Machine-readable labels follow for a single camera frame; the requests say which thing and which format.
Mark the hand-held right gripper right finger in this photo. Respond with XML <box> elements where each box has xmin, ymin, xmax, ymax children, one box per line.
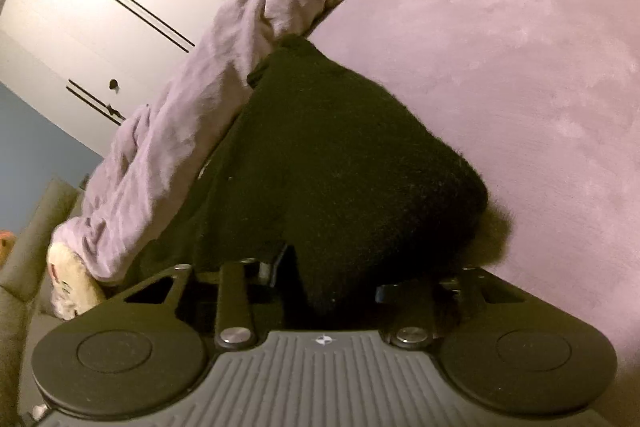
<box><xmin>375</xmin><ymin>267</ymin><xmax>527</xmax><ymax>349</ymax></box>

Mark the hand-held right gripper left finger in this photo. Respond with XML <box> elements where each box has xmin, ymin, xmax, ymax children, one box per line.
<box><xmin>120</xmin><ymin>259</ymin><xmax>273</xmax><ymax>350</ymax></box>

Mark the black knit sweater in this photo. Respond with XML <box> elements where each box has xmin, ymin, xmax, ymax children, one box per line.
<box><xmin>135</xmin><ymin>34</ymin><xmax>516</xmax><ymax>323</ymax></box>

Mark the cream cat face pillow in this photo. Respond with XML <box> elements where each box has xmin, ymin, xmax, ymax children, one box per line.
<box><xmin>46</xmin><ymin>243</ymin><xmax>107</xmax><ymax>320</ymax></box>

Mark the crumpled purple blanket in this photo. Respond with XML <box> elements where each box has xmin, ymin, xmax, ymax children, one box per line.
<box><xmin>52</xmin><ymin>0</ymin><xmax>451</xmax><ymax>285</ymax></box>

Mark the olive green sofa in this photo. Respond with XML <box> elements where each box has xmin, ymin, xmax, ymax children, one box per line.
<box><xmin>0</xmin><ymin>177</ymin><xmax>101</xmax><ymax>413</ymax></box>

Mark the purple bed sheet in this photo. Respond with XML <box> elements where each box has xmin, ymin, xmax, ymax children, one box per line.
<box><xmin>300</xmin><ymin>0</ymin><xmax>640</xmax><ymax>358</ymax></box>

